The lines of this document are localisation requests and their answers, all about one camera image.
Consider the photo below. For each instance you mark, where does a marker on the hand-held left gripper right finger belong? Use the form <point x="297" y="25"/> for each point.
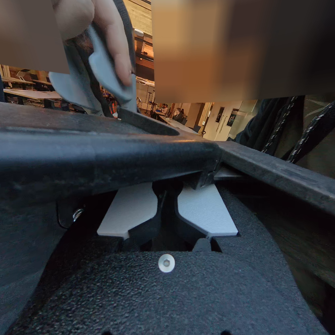
<point x="206" y="212"/>

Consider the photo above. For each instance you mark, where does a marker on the pale double door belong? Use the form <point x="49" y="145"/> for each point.
<point x="222" y="128"/>

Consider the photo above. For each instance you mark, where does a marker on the long white desk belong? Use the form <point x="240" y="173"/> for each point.
<point x="28" y="93"/>

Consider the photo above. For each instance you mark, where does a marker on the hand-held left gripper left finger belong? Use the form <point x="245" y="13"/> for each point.
<point x="125" y="212"/>

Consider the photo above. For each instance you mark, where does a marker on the blue chair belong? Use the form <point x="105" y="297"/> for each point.
<point x="197" y="128"/>

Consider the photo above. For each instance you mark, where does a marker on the wooden desk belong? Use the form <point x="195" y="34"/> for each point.
<point x="15" y="80"/>

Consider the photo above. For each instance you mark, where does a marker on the grey desk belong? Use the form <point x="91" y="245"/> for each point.
<point x="180" y="125"/>

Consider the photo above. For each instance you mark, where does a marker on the black floor stand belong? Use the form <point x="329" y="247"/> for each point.
<point x="150" y="104"/>

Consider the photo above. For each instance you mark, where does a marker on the dark wall poster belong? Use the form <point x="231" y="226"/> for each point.
<point x="231" y="120"/>
<point x="219" y="114"/>

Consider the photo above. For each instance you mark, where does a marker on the white ceiling device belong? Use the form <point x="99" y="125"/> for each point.
<point x="139" y="33"/>

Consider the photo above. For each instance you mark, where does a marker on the black equipment case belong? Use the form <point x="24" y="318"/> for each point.
<point x="104" y="157"/>

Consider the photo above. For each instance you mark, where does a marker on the person's right hand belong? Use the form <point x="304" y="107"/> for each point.
<point x="78" y="15"/>

